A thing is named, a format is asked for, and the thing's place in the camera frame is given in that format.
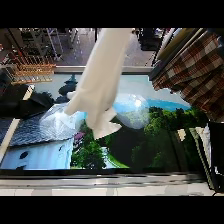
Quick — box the red-brown checked shirt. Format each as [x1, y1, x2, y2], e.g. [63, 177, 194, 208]
[151, 32, 224, 123]

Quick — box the heap of clothes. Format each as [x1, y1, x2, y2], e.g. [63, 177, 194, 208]
[147, 28, 214, 81]

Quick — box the black garment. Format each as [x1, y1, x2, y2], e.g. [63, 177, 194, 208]
[0, 71, 55, 118]

